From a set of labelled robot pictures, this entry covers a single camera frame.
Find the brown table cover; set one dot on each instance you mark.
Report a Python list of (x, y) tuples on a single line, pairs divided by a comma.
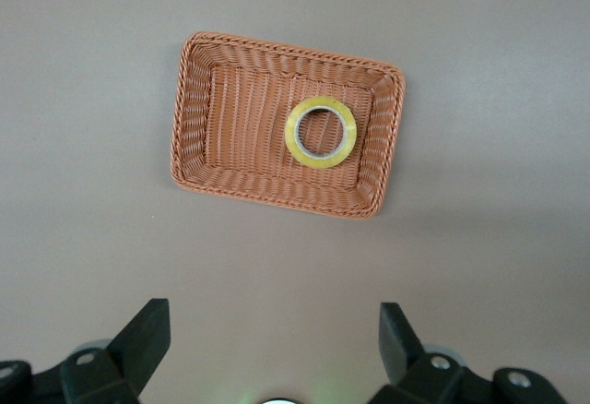
[(92, 99)]

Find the brown wicker basket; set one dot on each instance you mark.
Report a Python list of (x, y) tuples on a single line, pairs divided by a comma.
[(239, 122)]

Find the yellow packing tape roll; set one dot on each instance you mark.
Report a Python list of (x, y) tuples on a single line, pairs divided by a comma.
[(290, 139)]

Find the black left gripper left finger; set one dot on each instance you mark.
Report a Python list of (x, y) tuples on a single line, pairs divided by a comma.
[(97, 376)]

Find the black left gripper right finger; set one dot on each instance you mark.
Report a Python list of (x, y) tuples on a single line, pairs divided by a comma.
[(438, 381)]

